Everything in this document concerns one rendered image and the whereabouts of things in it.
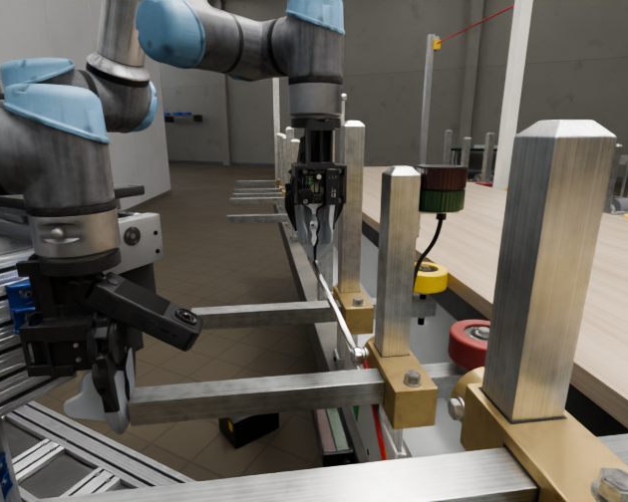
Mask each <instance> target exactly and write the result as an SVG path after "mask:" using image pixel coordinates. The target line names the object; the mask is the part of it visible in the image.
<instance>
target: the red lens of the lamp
mask: <svg viewBox="0 0 628 502"><path fill-rule="evenodd" d="M414 170H415V171H417V172H418V173H419V174H420V175H421V186H420V188H427V189H463V188H466V187H467V177H468V168H467V167H466V168H461V169H433V168H420V167H415V166H414Z"/></svg>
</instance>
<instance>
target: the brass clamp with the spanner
mask: <svg viewBox="0 0 628 502"><path fill-rule="evenodd" d="M374 343H375V336H373V337H371V338H370V339H369V340H368V341H367V342H366V344H365V346H364V347H365V348H366V349H367V354H368V363H367V366H368V369H378V370H379V372H380V374H381V376H382V378H383V380H384V382H385V387H384V403H381V406H382V408H383V410H384V412H385V414H386V415H387V417H388V419H389V422H390V424H391V426H392V428H393V429H404V428H414V427H424V426H434V425H435V419H436V408H437V397H438V388H437V386H436V385H435V384H434V382H433V381H432V379H431V378H430V377H429V375H428V374H427V373H426V371H425V370H424V368H423V367H422V366H421V364H420V363H419V362H418V360H417V359H416V357H415V356H414V355H413V353H412V352H411V350H410V349H409V354H408V355H404V356H391V357H382V356H381V354H380V353H379V351H378V349H377V348H376V346H375V344H374ZM407 370H416V371H417V372H419V373H420V374H421V381H422V385H421V386H419V387H408V386H406V385H404V384H403V378H404V377H405V372H406V371H407Z"/></svg>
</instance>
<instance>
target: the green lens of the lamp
mask: <svg viewBox="0 0 628 502"><path fill-rule="evenodd" d="M465 197H466V190H465V189H464V190H463V191H456V192H435V191H423V190H420V201H419V209H420V210H426V211H437V212H453V211H461V210H464V207H465Z"/></svg>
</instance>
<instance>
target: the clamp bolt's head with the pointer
mask: <svg viewBox="0 0 628 502"><path fill-rule="evenodd" d="M361 350H362V353H363V366H364V370H366V369H367V368H368V366H367V363H368V354H367V349H366V348H365V347H363V349H361ZM350 356H351V362H352V364H354V363H355V355H354V351H353V350H351V353H350ZM371 406H372V411H373V417H374V422H375V427H376V432H377V437H378V442H379V447H380V452H381V456H382V459H383V461H386V459H385V451H384V445H383V440H382V435H381V430H380V425H379V420H378V415H377V410H376V406H375V405H374V404H371Z"/></svg>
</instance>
